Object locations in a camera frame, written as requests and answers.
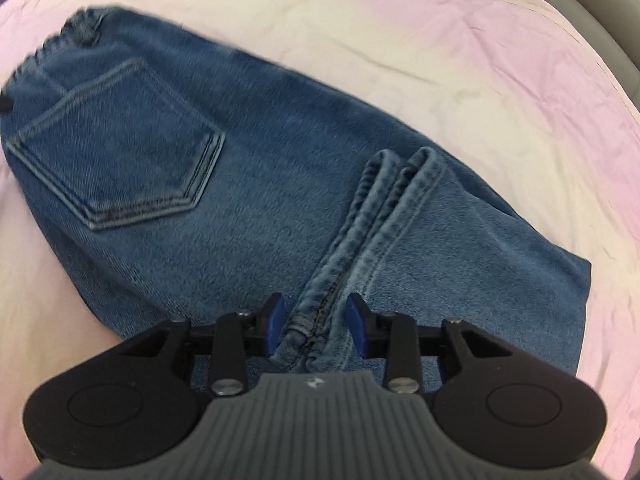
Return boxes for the blue denim pants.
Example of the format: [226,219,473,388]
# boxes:
[0,6,593,401]

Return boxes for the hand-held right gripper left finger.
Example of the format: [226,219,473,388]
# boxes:
[125,292,287,397]

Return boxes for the pink floral bed blanket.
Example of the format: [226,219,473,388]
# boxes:
[0,0,640,480]

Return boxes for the grey upholstered headboard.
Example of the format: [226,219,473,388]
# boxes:
[532,0,640,111]

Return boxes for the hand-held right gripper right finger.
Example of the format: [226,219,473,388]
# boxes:
[346,292,513,396]

